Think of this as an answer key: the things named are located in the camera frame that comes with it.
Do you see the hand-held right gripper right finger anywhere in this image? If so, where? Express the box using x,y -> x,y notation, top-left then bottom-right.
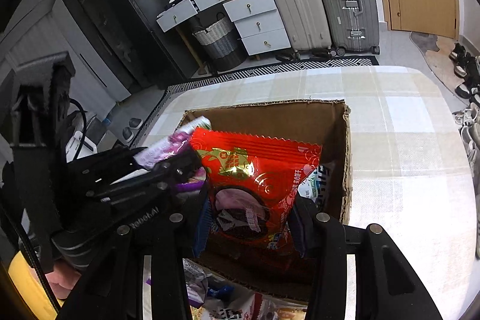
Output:
290,198 -> 445,320

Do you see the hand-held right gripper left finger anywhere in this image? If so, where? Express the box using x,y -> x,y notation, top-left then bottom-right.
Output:
55,185 -> 214,320

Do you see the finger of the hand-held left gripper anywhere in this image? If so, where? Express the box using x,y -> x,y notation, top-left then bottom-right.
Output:
90,151 -> 204,201
69,146 -> 151,178

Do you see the purple silver crisp packet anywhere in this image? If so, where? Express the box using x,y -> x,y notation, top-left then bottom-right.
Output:
134,116 -> 211,193

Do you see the white blue-lettered packet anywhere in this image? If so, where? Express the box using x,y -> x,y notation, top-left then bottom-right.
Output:
298,164 -> 336,210

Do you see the red gold-patterned pie packet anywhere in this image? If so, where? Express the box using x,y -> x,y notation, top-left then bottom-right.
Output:
188,127 -> 323,257

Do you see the pile of assorted snack packets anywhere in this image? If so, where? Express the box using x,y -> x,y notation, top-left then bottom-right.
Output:
144,258 -> 312,320

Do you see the brown cardboard box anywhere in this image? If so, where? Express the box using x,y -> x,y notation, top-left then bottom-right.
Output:
176,99 -> 353,306

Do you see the person's left hand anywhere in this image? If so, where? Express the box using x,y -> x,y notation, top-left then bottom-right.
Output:
45,265 -> 82,301

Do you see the white electric kettle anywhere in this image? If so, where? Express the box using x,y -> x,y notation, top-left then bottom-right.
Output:
64,130 -> 99,162

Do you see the white wardrobe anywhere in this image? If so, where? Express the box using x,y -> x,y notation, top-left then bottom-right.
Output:
49,0 -> 132,105

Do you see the black metal stand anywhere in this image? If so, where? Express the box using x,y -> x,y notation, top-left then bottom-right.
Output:
0,52 -> 76,268

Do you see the woven laundry basket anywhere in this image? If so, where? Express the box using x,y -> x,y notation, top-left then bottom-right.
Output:
192,13 -> 246,72

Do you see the dark grey refrigerator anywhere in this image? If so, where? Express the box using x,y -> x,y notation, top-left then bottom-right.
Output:
99,0 -> 199,88

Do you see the tall black wardrobe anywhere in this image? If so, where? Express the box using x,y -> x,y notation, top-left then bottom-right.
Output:
59,0 -> 139,99

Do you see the white desk with drawers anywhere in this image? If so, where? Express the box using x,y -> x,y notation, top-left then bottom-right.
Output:
156,0 -> 292,60

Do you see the beige suitcase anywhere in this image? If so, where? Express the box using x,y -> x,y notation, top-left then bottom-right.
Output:
260,0 -> 332,54

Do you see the grey beige door mat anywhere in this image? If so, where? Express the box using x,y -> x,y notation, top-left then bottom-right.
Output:
409,31 -> 469,92

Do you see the heap of loose shoes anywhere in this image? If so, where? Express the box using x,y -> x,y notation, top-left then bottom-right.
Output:
448,42 -> 480,171

